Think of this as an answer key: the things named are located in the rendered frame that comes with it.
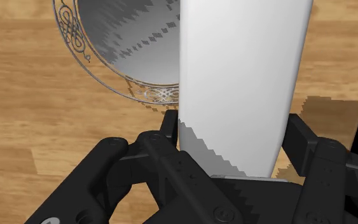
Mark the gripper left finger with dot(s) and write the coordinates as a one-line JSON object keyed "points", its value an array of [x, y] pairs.
{"points": [[85, 189]]}

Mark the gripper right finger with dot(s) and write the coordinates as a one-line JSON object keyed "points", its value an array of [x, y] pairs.
{"points": [[330, 173]]}

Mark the white tapered vase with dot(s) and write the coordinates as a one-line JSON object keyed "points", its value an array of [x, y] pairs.
{"points": [[240, 77]]}

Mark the grey round ornate plate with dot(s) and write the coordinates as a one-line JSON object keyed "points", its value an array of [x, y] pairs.
{"points": [[135, 37]]}

